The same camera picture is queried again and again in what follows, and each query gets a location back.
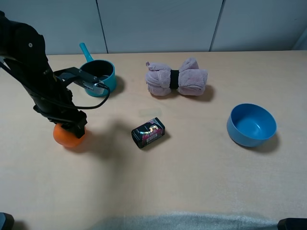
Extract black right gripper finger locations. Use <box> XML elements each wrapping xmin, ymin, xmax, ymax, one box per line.
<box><xmin>62</xmin><ymin>124</ymin><xmax>85</xmax><ymax>138</ymax></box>

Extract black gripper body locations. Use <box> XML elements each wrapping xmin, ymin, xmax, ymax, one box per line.
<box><xmin>33</xmin><ymin>93</ymin><xmax>87</xmax><ymax>127</ymax></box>

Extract orange fruit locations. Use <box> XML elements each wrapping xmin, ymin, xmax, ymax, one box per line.
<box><xmin>53</xmin><ymin>124</ymin><xmax>86</xmax><ymax>148</ymax></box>

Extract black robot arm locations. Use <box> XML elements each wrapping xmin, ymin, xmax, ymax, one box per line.
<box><xmin>0</xmin><ymin>12</ymin><xmax>87</xmax><ymax>138</ymax></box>

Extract black soap box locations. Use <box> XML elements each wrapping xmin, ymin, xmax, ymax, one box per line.
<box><xmin>131</xmin><ymin>117</ymin><xmax>165</xmax><ymax>149</ymax></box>

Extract pink rolled towel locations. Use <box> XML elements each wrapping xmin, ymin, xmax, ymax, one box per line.
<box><xmin>145</xmin><ymin>57</ymin><xmax>208</xmax><ymax>96</ymax></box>

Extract blue plastic bowl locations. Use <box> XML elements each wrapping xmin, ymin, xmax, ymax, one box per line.
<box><xmin>226</xmin><ymin>103</ymin><xmax>277</xmax><ymax>148</ymax></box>

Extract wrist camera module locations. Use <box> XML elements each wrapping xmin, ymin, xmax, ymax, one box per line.
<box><xmin>54</xmin><ymin>67</ymin><xmax>110</xmax><ymax>95</ymax></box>

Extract black camera cable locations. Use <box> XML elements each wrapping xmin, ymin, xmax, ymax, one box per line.
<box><xmin>35</xmin><ymin>82</ymin><xmax>111</xmax><ymax>110</ymax></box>

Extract teal saucepan with handle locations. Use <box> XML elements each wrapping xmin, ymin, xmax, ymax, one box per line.
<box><xmin>79</xmin><ymin>43</ymin><xmax>117</xmax><ymax>97</ymax></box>

